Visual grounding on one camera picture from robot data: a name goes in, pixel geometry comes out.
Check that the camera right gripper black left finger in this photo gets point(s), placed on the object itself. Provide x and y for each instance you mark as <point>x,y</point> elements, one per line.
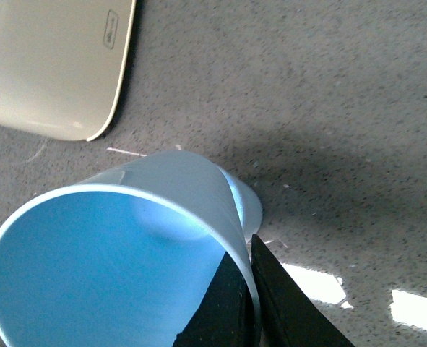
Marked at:
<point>225,317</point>

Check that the camera right gripper black right finger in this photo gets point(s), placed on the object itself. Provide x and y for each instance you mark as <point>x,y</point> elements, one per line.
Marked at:
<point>288,315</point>

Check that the light blue plastic cup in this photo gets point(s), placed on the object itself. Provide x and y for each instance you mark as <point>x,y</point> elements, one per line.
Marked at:
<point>248,205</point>

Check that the cream two-slot toaster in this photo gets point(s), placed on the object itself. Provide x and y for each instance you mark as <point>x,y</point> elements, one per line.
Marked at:
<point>62,65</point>

